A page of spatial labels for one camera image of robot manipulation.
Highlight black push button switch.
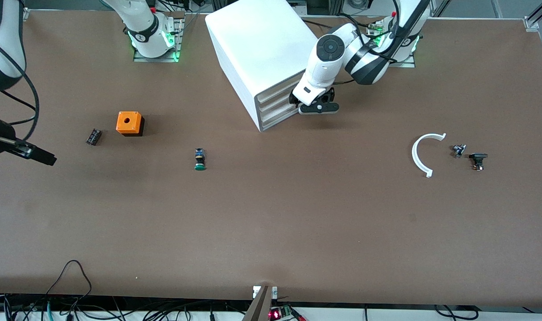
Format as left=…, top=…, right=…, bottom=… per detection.
left=469, top=152, right=489, bottom=172

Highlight brown camera post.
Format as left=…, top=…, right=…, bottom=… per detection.
left=242, top=285, right=274, bottom=321

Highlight black looped cable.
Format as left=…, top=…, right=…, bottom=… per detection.
left=46, top=260, right=92, bottom=313

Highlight white half ring clamp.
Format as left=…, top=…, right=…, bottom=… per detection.
left=411, top=132, right=447, bottom=178

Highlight aluminium corner bracket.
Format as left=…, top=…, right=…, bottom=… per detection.
left=524, top=0, right=542, bottom=32

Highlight orange button enclosure box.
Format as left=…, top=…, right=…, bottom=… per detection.
left=116, top=111, right=145, bottom=137

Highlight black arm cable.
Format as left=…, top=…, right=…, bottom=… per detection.
left=0, top=38, right=41, bottom=128

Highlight circuit board with red light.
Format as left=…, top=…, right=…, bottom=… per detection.
left=267, top=305, right=295, bottom=321

